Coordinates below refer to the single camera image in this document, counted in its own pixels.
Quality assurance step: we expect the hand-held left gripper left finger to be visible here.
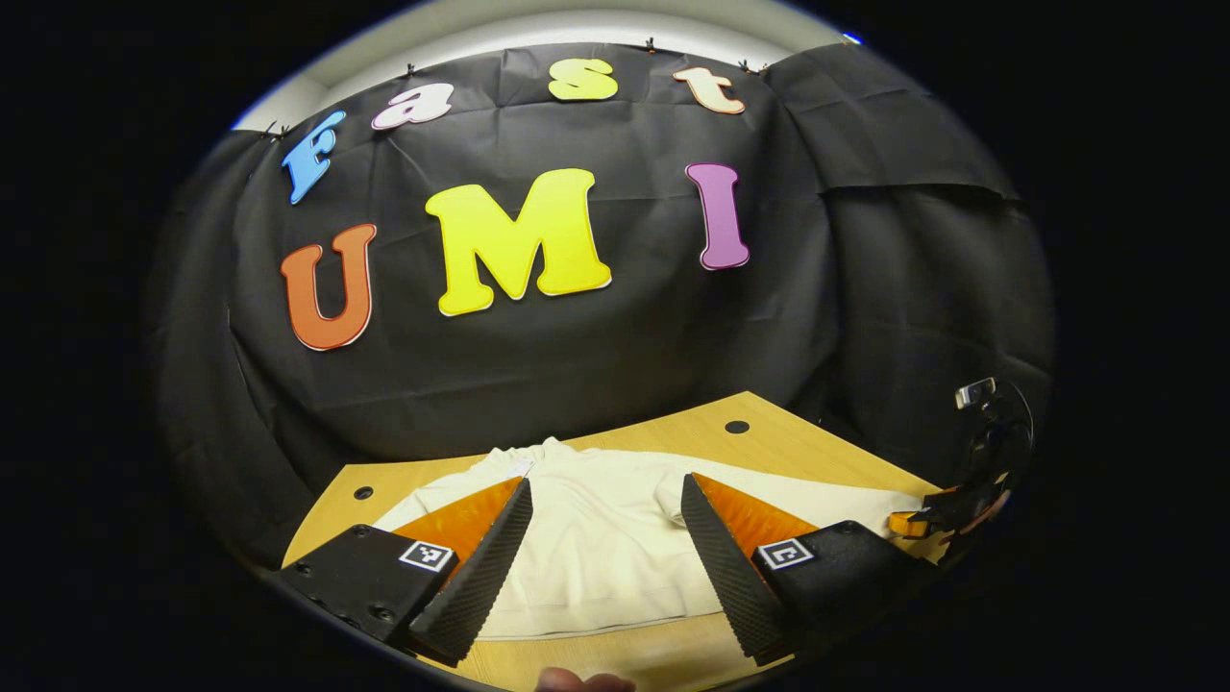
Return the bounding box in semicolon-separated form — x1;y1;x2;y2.
277;477;535;666

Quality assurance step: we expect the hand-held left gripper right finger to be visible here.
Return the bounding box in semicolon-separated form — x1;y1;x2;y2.
680;472;938;668

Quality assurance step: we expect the cream sweatshirt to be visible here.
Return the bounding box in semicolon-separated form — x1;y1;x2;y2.
370;437;928;642

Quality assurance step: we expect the black backdrop cloth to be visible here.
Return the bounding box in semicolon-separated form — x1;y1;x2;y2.
149;43;1056;568

